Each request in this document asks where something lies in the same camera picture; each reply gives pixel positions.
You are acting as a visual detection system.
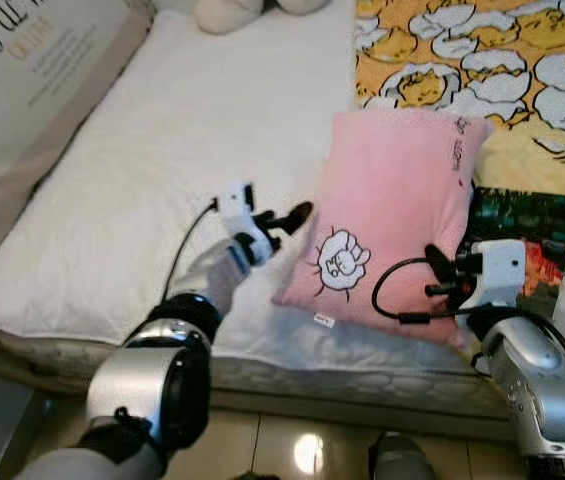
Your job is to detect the white quilted mattress pad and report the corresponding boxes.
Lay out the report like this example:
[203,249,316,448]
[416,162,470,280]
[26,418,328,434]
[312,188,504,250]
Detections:
[0,5,483,376]

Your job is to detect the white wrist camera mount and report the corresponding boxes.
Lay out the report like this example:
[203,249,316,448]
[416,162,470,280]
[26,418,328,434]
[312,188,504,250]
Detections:
[214,181,275,263]
[459,238,528,313]

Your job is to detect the grey quilted mattress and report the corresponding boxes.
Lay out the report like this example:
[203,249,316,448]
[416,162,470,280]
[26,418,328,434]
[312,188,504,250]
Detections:
[0,330,523,416]

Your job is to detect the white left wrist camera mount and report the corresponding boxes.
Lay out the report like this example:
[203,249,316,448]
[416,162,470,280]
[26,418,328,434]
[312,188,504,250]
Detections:
[214,181,275,263]

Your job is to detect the cream plush toy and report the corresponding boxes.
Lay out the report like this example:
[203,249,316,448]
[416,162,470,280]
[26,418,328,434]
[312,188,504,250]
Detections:
[194,0,331,36]

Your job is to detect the dark green red book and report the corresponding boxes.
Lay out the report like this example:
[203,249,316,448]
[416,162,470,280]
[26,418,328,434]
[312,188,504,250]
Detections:
[459,187,565,321]

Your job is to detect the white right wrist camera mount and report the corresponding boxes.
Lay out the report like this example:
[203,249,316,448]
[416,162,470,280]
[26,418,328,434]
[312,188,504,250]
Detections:
[459,238,528,313]

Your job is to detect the grey robot right leg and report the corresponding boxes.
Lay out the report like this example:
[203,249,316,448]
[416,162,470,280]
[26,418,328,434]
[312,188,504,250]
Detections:
[370,430,435,480]

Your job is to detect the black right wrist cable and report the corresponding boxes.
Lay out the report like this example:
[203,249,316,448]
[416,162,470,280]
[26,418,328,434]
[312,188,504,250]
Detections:
[372,255,565,411]

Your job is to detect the pink pillow with flower print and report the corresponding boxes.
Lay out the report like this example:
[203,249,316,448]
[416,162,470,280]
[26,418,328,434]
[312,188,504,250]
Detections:
[272,108,495,346]

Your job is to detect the yellow egg print blanket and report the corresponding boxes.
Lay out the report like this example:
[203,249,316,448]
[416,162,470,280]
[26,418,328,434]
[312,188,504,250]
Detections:
[354,0,565,396]

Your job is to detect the large printed bed pillow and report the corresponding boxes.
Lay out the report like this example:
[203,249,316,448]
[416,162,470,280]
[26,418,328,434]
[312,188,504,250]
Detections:
[0,0,155,296]

